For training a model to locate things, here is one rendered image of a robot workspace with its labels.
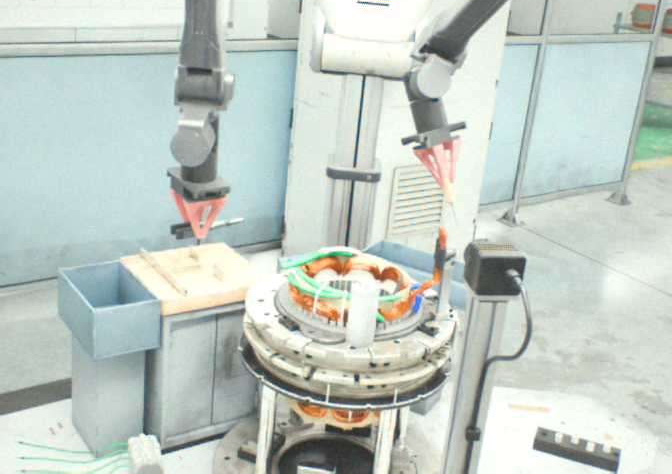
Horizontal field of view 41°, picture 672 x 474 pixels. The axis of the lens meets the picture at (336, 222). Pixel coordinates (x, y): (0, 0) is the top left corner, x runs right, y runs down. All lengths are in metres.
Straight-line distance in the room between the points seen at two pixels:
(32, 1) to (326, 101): 1.18
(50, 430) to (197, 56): 0.70
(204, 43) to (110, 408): 0.60
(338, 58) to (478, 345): 0.94
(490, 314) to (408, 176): 2.97
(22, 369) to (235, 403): 1.87
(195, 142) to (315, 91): 2.46
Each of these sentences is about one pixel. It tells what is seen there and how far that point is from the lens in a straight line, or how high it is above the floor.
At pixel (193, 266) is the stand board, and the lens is 1.54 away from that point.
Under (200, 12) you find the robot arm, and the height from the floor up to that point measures 1.51.
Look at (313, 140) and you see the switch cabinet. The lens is 3.77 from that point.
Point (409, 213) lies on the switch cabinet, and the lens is 3.88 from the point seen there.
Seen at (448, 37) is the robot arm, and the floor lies 1.48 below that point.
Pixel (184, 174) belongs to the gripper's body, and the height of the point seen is 1.25.
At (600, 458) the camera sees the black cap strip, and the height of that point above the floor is 0.80.
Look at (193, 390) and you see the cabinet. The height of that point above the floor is 0.89.
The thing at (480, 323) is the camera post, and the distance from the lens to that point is 0.84.
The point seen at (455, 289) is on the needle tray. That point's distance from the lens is 1.58.
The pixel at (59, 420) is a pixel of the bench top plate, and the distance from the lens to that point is 1.66.
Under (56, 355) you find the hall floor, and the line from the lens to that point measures 3.46.
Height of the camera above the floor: 1.69
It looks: 20 degrees down
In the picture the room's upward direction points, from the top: 6 degrees clockwise
